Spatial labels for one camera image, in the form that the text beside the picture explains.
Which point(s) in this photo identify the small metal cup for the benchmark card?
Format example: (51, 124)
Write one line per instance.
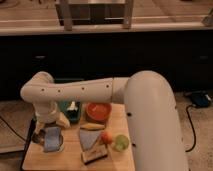
(38, 138)

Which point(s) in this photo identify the green plastic tray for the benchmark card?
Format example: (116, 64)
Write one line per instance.
(72, 116)

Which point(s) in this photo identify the orange peach fruit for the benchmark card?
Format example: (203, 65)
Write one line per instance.
(106, 137)

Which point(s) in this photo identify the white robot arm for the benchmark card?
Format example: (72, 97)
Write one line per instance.
(150, 107)

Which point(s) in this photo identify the white plastic fork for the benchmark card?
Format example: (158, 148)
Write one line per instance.
(72, 106)

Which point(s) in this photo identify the wooden chair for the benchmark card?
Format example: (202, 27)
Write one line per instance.
(94, 12)

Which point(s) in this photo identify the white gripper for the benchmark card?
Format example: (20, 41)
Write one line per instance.
(47, 113)

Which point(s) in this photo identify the blue grey cloth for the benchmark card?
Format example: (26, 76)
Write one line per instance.
(88, 138)

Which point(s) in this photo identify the blue foot pedal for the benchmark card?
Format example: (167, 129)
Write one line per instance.
(200, 100)

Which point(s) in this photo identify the green cup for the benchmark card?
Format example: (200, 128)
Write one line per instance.
(121, 143)

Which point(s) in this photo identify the orange bowl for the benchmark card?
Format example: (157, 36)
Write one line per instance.
(98, 112)

